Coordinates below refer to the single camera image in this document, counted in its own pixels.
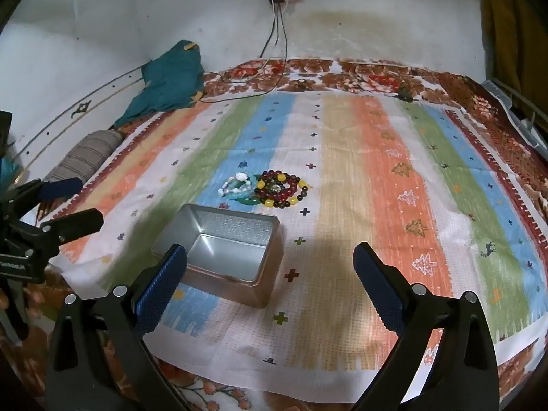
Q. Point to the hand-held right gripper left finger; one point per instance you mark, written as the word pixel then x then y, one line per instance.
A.
pixel 160 291

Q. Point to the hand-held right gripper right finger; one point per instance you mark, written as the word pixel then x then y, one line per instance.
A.
pixel 379 291

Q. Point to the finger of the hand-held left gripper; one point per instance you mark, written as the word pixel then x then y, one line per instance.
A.
pixel 64 186
pixel 79 222

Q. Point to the silver metal tin box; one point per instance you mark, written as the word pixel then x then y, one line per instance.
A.
pixel 227 282

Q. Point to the green jade bangle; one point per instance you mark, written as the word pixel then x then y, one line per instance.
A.
pixel 247 201

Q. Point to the grey striped pillow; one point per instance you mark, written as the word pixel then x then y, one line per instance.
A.
pixel 85 154

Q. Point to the teal hanging fabric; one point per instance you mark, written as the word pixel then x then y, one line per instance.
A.
pixel 6 171

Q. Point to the white decorated headboard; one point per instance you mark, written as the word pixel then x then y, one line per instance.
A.
pixel 81 109

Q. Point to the colourful striped cloth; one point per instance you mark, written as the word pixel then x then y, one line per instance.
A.
pixel 342 158

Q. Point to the teal garment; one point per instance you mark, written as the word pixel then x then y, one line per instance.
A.
pixel 171 77

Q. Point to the small black device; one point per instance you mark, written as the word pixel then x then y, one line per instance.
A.
pixel 404 95

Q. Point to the clear plastic storage bin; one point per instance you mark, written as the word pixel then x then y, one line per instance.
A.
pixel 496 92

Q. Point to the mustard yellow hanging garment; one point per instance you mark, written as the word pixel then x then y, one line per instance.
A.
pixel 513 21

